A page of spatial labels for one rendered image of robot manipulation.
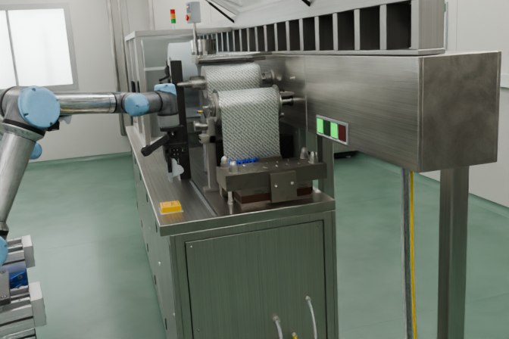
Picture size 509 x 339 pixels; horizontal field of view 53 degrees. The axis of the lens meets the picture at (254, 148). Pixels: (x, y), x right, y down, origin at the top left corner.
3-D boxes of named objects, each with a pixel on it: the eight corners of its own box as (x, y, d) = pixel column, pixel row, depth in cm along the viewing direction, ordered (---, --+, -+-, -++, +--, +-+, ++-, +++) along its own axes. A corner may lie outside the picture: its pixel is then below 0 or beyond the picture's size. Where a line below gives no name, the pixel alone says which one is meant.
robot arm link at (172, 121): (158, 116, 179) (156, 114, 187) (160, 129, 180) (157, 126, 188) (179, 114, 181) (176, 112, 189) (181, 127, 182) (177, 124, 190)
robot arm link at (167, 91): (147, 85, 181) (166, 82, 187) (151, 116, 183) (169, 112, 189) (161, 85, 176) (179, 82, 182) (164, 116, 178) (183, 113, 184)
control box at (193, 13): (184, 23, 252) (182, 2, 250) (196, 23, 254) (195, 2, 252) (188, 23, 245) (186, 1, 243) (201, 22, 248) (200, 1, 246)
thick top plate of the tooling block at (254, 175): (217, 181, 200) (216, 166, 199) (310, 169, 211) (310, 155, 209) (226, 191, 185) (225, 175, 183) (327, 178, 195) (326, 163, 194)
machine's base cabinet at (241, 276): (139, 231, 430) (129, 130, 412) (213, 219, 447) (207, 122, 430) (187, 450, 192) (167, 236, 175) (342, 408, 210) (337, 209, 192)
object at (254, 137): (224, 165, 204) (221, 119, 200) (279, 158, 210) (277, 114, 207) (224, 165, 203) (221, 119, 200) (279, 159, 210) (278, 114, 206)
